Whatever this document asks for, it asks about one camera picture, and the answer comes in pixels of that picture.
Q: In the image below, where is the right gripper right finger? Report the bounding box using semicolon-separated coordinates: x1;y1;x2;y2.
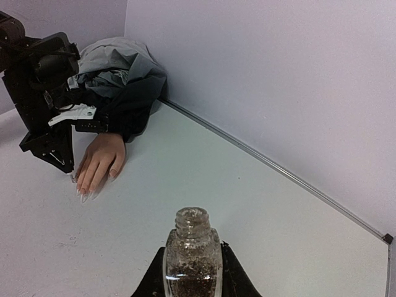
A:
221;242;262;297

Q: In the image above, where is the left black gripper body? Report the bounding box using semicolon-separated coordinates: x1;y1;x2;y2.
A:
19;119;72;157

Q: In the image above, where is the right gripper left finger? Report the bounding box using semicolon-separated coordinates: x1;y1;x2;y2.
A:
131;247;165;297

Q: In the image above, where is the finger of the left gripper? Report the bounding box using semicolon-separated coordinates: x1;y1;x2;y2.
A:
62;126;75;173
40;152;69;174

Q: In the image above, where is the clear nail polish bottle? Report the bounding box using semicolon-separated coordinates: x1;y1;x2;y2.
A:
162;207;223;297

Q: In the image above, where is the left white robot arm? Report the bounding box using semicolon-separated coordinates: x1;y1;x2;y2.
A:
1;12;80;173

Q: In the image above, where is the mannequin hand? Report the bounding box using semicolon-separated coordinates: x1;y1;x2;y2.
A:
74;132;126;202

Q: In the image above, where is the grey and black jacket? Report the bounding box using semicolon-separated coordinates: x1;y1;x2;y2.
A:
68;37;167;142

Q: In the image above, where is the aluminium back table rail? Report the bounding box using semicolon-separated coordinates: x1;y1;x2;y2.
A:
160;99;395;245

